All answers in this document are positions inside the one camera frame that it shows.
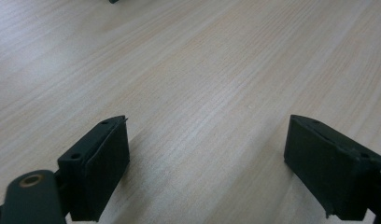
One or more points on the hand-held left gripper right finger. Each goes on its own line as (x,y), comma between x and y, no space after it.
(331,174)

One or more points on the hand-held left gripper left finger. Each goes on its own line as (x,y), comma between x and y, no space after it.
(95,174)

